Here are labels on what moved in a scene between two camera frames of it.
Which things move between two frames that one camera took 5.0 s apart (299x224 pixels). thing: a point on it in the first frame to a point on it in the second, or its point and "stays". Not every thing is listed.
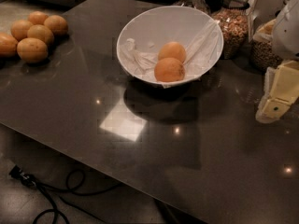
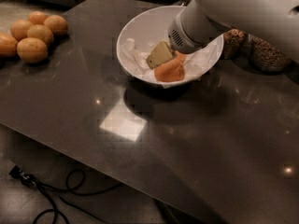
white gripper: x=288 y=32 to x=179 y=40
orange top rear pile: x=36 y=18 stays
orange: x=169 y=70 stays
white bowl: x=140 y=39 stays
